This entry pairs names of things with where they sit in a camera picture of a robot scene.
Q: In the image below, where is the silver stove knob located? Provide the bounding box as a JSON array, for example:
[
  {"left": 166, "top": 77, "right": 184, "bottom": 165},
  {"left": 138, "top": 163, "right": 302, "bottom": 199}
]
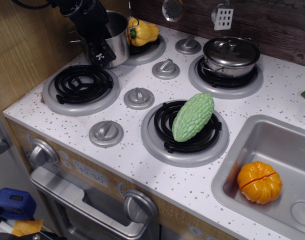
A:
[
  {"left": 152, "top": 59, "right": 180, "bottom": 80},
  {"left": 88, "top": 120, "right": 124, "bottom": 148},
  {"left": 175, "top": 35, "right": 202, "bottom": 55},
  {"left": 123, "top": 87, "right": 155, "bottom": 110}
]

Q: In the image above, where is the blue clamp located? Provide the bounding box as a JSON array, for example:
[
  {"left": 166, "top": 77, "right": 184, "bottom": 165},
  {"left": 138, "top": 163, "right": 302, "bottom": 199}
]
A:
[{"left": 0, "top": 188, "right": 37, "bottom": 222}]

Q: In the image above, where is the yellow cloth scrap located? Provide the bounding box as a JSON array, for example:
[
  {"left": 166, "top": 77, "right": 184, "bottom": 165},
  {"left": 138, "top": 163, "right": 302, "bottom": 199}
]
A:
[{"left": 11, "top": 219, "right": 44, "bottom": 237}]

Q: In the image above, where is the front right black burner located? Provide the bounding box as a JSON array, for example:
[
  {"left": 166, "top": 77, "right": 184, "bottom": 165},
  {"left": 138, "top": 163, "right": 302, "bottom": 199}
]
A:
[{"left": 140, "top": 100, "right": 229, "bottom": 168}]

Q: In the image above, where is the tall steel pot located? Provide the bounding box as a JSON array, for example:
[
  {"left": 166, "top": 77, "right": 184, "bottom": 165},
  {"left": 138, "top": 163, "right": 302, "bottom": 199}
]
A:
[{"left": 67, "top": 10, "right": 130, "bottom": 69}]

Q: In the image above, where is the back left black burner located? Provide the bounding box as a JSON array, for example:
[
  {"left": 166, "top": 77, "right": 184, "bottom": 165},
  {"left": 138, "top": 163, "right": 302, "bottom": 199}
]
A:
[{"left": 122, "top": 34, "right": 166, "bottom": 66}]

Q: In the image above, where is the green toy bitter gourd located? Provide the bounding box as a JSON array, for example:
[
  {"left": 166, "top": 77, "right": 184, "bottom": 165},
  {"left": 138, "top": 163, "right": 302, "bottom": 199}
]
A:
[{"left": 171, "top": 93, "right": 215, "bottom": 143}]

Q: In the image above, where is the black burner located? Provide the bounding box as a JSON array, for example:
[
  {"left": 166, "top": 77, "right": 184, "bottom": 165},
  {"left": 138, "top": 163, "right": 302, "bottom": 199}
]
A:
[
  {"left": 140, "top": 100, "right": 229, "bottom": 168},
  {"left": 122, "top": 34, "right": 166, "bottom": 66},
  {"left": 188, "top": 56, "right": 264, "bottom": 100},
  {"left": 42, "top": 65, "right": 120, "bottom": 117}
]

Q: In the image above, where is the right silver oven knob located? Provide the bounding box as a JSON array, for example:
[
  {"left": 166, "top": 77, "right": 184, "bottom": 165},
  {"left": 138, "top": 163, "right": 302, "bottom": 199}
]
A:
[{"left": 123, "top": 189, "right": 158, "bottom": 224}]

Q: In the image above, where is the silver oven knob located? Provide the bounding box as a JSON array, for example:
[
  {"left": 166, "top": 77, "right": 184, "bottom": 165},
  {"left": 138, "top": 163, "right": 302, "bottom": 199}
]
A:
[
  {"left": 29, "top": 138, "right": 60, "bottom": 167},
  {"left": 123, "top": 189, "right": 158, "bottom": 224}
]

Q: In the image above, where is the silver stove knob front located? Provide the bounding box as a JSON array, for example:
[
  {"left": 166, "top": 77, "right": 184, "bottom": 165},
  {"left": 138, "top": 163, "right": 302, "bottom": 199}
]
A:
[{"left": 88, "top": 120, "right": 124, "bottom": 148}]

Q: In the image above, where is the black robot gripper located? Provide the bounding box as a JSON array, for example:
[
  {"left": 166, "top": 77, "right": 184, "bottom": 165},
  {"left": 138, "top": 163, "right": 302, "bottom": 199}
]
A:
[{"left": 48, "top": 0, "right": 117, "bottom": 67}]

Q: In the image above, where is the silver stove knob lower middle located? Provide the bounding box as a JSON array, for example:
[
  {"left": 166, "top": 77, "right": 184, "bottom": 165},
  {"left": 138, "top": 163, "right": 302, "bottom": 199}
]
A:
[{"left": 123, "top": 87, "right": 155, "bottom": 110}]

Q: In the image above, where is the lidded steel pot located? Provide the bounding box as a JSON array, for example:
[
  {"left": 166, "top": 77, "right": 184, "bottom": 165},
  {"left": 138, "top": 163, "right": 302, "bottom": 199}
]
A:
[{"left": 200, "top": 36, "right": 261, "bottom": 78}]

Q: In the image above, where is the silver stove knob upper middle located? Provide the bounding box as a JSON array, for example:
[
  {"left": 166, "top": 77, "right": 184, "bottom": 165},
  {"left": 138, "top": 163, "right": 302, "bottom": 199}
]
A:
[{"left": 152, "top": 59, "right": 180, "bottom": 80}]

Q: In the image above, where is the silver stove knob back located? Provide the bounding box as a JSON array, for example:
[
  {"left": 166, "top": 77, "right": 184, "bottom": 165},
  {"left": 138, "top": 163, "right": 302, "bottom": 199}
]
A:
[{"left": 175, "top": 35, "right": 202, "bottom": 55}]

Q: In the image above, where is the oven clock display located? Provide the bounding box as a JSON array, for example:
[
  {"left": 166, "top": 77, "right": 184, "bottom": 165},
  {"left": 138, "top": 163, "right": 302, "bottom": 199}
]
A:
[{"left": 72, "top": 159, "right": 109, "bottom": 188}]

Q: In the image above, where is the orange toy pumpkin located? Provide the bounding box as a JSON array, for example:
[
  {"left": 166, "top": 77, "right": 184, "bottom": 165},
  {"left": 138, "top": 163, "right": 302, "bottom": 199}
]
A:
[{"left": 237, "top": 161, "right": 283, "bottom": 205}]

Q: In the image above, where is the left silver oven knob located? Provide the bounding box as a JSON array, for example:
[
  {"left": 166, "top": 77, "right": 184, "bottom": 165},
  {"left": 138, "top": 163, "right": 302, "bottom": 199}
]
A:
[{"left": 29, "top": 138, "right": 60, "bottom": 167}]

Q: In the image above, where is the silver oven door handle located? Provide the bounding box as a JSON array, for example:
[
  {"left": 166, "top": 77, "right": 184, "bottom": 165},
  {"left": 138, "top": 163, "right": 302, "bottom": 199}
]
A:
[{"left": 30, "top": 167, "right": 151, "bottom": 240}]

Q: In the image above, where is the hanging steel strainer ladle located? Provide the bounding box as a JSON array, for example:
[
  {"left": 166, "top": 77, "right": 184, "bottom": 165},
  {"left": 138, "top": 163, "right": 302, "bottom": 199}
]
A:
[{"left": 162, "top": 0, "right": 184, "bottom": 23}]

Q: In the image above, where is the back right black burner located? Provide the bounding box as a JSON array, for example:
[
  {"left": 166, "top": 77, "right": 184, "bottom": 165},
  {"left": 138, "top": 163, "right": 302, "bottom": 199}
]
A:
[{"left": 188, "top": 56, "right": 264, "bottom": 100}]

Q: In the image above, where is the front left black burner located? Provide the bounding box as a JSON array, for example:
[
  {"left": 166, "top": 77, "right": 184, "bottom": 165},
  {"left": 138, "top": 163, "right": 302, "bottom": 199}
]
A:
[{"left": 42, "top": 65, "right": 120, "bottom": 117}]

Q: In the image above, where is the yellow toy bell pepper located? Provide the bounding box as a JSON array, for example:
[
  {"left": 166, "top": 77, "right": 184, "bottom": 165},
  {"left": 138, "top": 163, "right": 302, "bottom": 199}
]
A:
[{"left": 128, "top": 17, "right": 160, "bottom": 47}]

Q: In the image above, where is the grey toy sink basin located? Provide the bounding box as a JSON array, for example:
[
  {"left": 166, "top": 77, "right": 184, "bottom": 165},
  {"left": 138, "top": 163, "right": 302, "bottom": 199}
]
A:
[{"left": 211, "top": 115, "right": 305, "bottom": 240}]

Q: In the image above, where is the hanging slotted steel spatula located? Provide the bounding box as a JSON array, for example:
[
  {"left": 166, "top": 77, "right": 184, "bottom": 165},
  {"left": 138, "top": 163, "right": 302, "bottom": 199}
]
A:
[{"left": 211, "top": 0, "right": 234, "bottom": 31}]

